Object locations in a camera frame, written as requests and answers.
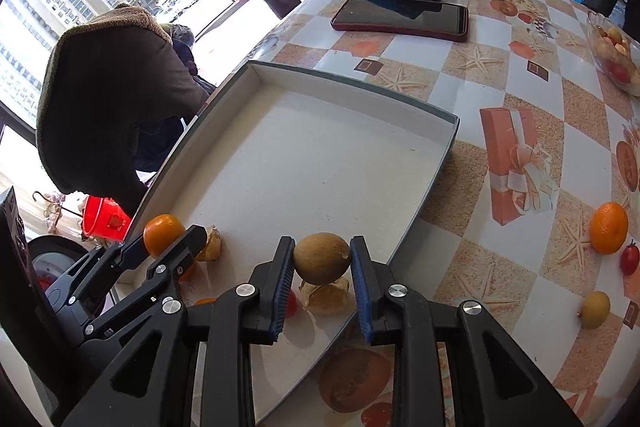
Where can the red bucket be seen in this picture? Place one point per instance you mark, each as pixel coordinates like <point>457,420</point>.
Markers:
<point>102,217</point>

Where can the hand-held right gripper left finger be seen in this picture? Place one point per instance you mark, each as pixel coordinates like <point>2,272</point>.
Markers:
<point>282,292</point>

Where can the physalis in dry husk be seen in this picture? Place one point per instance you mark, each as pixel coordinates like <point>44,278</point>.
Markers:
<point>212,247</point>

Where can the glass bowl of fruit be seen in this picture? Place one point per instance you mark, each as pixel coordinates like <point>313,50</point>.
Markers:
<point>612,57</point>

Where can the grey round container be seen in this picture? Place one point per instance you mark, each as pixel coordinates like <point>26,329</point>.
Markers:
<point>55,257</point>

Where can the patterned tablecloth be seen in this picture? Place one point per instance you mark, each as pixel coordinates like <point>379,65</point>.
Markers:
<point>525,82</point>

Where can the tan round fruit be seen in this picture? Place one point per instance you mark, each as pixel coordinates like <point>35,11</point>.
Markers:
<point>320,257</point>

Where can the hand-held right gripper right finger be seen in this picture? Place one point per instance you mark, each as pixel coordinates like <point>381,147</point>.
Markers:
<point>360,292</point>

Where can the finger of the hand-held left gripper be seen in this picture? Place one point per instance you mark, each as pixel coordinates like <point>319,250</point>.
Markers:
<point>170,267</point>
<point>134,254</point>

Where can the crumpled fruit wrapper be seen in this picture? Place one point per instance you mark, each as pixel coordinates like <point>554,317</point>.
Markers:
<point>325,297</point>

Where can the red cherry tomato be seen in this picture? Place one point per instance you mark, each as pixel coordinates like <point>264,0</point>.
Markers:
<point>630,257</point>

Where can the white shallow tray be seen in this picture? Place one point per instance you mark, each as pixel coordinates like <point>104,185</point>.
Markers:
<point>310,147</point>

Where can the orange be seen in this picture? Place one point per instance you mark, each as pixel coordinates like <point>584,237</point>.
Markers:
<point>160,229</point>
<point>607,227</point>

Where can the phone in red case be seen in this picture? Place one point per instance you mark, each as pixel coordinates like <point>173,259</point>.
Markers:
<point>400,19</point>

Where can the yellow round fruit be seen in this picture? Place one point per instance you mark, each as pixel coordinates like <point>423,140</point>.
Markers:
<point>595,309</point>

